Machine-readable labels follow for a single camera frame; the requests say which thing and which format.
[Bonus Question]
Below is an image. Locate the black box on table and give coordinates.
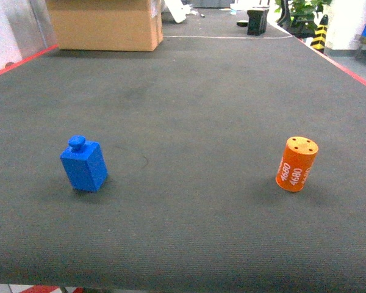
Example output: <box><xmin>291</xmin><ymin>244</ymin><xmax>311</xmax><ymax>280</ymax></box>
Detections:
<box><xmin>247</xmin><ymin>8</ymin><xmax>269</xmax><ymax>35</ymax></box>

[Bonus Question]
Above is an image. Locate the dark grey table mat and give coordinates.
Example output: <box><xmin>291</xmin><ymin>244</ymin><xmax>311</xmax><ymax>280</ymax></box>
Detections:
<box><xmin>0</xmin><ymin>7</ymin><xmax>366</xmax><ymax>291</ymax></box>

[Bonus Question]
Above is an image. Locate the green potted plant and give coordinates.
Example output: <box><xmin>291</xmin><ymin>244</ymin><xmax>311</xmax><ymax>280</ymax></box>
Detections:
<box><xmin>275</xmin><ymin>0</ymin><xmax>332</xmax><ymax>38</ymax></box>

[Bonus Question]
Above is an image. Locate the yellow black striped bollard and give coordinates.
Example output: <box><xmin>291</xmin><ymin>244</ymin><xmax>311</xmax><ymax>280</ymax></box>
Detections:
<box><xmin>310</xmin><ymin>15</ymin><xmax>329</xmax><ymax>54</ymax></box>

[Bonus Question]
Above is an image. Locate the blue block part with knob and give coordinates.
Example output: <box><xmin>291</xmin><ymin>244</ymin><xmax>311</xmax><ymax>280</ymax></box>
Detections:
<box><xmin>60</xmin><ymin>135</ymin><xmax>108</xmax><ymax>192</ymax></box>

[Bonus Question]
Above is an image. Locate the large cardboard box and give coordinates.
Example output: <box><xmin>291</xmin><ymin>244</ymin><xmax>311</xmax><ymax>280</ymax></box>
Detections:
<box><xmin>46</xmin><ymin>1</ymin><xmax>163</xmax><ymax>52</ymax></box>

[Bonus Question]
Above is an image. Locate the orange cylinder cap 4680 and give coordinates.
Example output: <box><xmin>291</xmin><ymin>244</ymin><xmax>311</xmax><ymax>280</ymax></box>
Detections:
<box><xmin>276</xmin><ymin>136</ymin><xmax>318</xmax><ymax>192</ymax></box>

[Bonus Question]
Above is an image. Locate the black flat disc object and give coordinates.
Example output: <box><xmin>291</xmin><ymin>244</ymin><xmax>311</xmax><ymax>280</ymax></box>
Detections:
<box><xmin>237</xmin><ymin>20</ymin><xmax>249</xmax><ymax>27</ymax></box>

